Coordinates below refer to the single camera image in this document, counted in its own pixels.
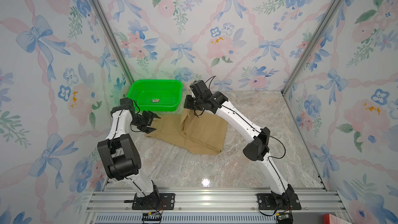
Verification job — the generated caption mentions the khaki long pants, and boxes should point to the khaki long pants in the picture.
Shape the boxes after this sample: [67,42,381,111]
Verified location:
[145,110,228,155]

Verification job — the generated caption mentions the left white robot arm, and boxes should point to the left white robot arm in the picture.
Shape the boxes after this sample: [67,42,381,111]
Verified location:
[97,97,161,209]

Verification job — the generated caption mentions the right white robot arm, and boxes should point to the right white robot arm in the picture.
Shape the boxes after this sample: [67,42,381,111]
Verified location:
[184,89,294,209]

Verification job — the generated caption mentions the green plastic basket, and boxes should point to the green plastic basket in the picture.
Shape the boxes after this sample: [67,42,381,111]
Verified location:
[127,79,183,112]

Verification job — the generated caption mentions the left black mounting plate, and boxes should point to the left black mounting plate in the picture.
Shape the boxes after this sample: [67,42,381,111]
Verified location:
[132,192,176,211]

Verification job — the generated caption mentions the black mounting plate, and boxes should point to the black mounting plate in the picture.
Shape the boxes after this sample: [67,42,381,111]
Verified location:
[132,192,176,211]
[256,193,302,211]

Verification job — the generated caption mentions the black connector block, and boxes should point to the black connector block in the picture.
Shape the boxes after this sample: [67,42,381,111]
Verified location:
[142,212,163,224]

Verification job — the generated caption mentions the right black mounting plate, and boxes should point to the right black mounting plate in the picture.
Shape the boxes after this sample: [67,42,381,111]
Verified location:
[256,193,302,211]

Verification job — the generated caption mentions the green circuit board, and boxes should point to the green circuit board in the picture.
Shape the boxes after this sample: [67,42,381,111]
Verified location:
[276,213,294,224]

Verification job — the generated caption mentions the red box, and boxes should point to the red box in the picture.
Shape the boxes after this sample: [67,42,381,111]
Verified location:
[323,214,351,224]

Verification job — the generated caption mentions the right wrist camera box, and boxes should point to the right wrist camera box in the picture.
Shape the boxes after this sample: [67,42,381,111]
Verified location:
[190,80,209,97]

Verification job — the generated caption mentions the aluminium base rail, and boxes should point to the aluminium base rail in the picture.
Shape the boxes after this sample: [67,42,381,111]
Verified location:
[82,187,351,224]

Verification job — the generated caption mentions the left aluminium corner post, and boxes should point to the left aluminium corner post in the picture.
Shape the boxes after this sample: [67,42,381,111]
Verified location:
[89,0,134,85]

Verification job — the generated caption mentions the aluminium corner post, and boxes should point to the aluminium corner post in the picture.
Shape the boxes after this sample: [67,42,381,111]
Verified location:
[282,0,344,97]
[89,0,134,85]

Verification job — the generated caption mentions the right aluminium corner post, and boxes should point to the right aluminium corner post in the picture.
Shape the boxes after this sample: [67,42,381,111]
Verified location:
[282,0,344,97]

